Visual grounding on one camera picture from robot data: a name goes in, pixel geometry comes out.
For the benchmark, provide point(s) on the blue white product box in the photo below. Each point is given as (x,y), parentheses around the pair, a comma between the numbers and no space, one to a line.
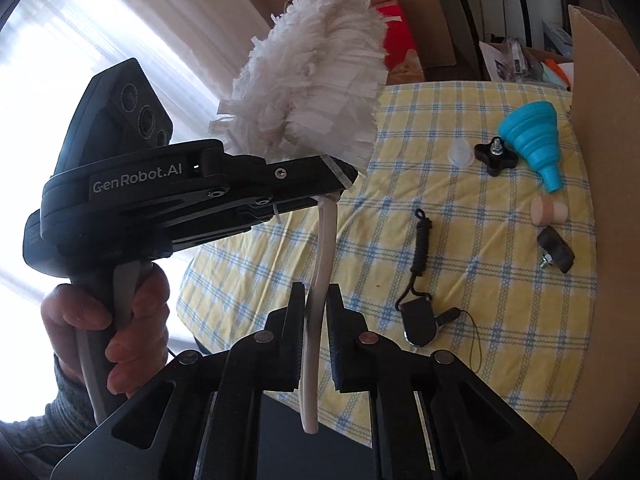
(557,35)

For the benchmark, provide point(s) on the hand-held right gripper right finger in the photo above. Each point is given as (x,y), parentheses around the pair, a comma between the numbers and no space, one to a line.
(340,350)

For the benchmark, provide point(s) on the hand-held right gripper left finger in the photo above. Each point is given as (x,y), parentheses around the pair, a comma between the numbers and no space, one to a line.
(292,340)

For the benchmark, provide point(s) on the white paper sheet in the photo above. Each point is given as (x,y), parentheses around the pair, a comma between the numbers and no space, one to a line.
(492,60)

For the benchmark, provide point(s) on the blue collapsible funnel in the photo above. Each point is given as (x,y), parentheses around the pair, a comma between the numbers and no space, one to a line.
(530,140)

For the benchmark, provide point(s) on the clear plastic cap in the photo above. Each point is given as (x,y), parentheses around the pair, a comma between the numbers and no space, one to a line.
(460,154)

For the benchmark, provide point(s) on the white sheer curtain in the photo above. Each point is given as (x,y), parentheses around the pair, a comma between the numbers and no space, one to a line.
(75,35)

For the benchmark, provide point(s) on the person's left hand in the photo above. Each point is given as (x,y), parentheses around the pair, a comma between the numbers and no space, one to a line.
(150,320)

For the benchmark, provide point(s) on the small black knob with screw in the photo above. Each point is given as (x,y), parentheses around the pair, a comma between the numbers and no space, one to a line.
(557,250)

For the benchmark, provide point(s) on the person's left forearm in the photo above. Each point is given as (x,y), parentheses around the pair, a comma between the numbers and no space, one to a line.
(45,420)

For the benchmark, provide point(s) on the clear plastic bag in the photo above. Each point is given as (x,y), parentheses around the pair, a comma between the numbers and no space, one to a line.
(515,57)

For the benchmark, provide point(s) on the black star knob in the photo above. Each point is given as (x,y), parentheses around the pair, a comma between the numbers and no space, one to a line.
(492,157)

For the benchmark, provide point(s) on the wooden cylinder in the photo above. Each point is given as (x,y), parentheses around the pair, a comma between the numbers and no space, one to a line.
(550,210)

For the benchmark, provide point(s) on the white fluffy duster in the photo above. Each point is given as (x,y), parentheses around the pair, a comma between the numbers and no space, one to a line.
(310,85)

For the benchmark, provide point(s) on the brown cardboard carton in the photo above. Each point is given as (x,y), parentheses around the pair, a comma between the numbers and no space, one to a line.
(432,25)

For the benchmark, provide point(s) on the red chocolate gift bag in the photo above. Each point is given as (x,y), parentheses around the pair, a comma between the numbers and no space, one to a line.
(400,45)

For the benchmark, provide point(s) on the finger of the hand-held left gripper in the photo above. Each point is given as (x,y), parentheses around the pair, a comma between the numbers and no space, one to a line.
(300,177)
(295,205)

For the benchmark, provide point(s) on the orange card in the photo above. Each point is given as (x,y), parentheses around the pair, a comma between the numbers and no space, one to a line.
(557,72)

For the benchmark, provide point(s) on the cardboard box of clutter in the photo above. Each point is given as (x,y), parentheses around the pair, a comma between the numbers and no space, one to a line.
(535,82)

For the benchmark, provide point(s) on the yellow checked tablecloth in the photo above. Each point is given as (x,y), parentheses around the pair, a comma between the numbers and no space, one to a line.
(450,260)

